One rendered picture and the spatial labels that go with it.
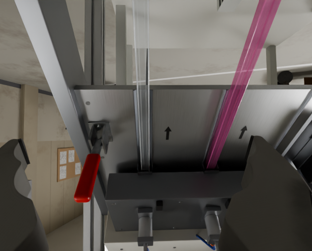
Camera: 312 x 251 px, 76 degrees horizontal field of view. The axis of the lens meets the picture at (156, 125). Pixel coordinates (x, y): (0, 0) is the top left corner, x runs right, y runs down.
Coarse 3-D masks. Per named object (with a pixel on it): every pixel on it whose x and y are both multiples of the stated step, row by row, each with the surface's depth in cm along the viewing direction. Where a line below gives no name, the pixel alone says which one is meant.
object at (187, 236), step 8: (112, 224) 40; (112, 232) 39; (120, 232) 39; (128, 232) 39; (136, 232) 39; (160, 232) 39; (168, 232) 39; (176, 232) 40; (184, 232) 40; (192, 232) 40; (200, 232) 40; (104, 240) 38; (112, 240) 38; (120, 240) 38; (128, 240) 38; (136, 240) 38; (160, 240) 38; (168, 240) 38; (176, 240) 38; (184, 240) 39; (192, 240) 39; (200, 240) 39; (112, 248) 40; (120, 248) 40; (128, 248) 41; (136, 248) 41; (152, 248) 41; (160, 248) 41; (168, 248) 42; (176, 248) 42; (184, 248) 42; (192, 248) 42; (200, 248) 42; (208, 248) 43
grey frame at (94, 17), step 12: (96, 0) 47; (96, 12) 47; (96, 24) 47; (96, 36) 47; (84, 48) 47; (96, 48) 47; (84, 60) 47; (96, 60) 47; (84, 72) 46; (96, 72) 46; (96, 84) 46; (84, 204) 45; (96, 204) 45; (84, 216) 45; (96, 216) 45; (84, 228) 44; (96, 228) 44; (84, 240) 44; (96, 240) 44
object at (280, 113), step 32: (96, 96) 24; (128, 96) 24; (160, 96) 24; (192, 96) 25; (224, 96) 24; (256, 96) 25; (288, 96) 25; (128, 128) 28; (160, 128) 28; (192, 128) 29; (256, 128) 29; (288, 128) 29; (128, 160) 33; (160, 160) 34; (192, 160) 34; (224, 160) 34; (288, 160) 35
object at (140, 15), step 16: (144, 0) 16; (144, 16) 17; (144, 32) 18; (144, 48) 19; (144, 64) 20; (144, 80) 21; (144, 96) 23; (144, 112) 25; (144, 128) 27; (144, 144) 29; (144, 160) 31
